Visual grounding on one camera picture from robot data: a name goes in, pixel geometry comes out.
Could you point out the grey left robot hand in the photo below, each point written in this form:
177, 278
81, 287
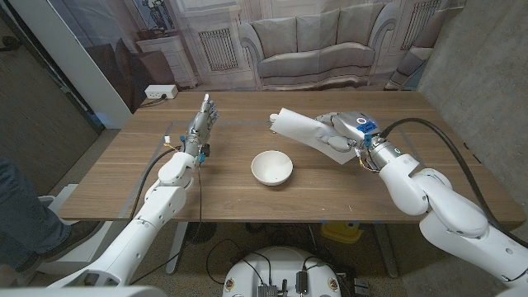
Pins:
200, 125

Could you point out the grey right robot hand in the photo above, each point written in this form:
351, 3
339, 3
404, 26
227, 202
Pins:
354, 125

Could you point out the white paper sheet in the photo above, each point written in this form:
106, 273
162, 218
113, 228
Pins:
301, 128

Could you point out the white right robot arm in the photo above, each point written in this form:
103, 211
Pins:
453, 214

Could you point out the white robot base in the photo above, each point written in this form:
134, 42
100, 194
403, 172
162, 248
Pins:
280, 264

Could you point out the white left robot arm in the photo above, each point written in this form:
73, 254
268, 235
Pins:
161, 206

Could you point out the clear bottle with white cap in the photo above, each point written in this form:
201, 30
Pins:
272, 117

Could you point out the white ceramic bowl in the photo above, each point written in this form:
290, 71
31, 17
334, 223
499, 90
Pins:
272, 167

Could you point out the grey tape outline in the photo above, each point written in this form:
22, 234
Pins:
231, 122

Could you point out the white power strip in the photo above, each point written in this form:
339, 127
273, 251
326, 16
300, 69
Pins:
161, 91

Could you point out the printed living room backdrop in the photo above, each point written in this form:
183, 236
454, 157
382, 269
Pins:
313, 45

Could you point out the yellow object under table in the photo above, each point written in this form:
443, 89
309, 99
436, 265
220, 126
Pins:
341, 232

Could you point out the white table leg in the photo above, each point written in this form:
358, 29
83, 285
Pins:
177, 247

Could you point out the grey table leg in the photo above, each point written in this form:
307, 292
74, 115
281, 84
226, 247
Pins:
385, 251

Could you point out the white platform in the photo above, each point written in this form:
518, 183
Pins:
99, 247

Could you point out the dark shoe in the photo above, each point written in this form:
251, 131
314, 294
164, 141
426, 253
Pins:
70, 239

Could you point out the person leg in blue jeans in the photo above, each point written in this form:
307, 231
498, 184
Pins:
29, 218

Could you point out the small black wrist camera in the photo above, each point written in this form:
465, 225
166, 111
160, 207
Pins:
204, 150

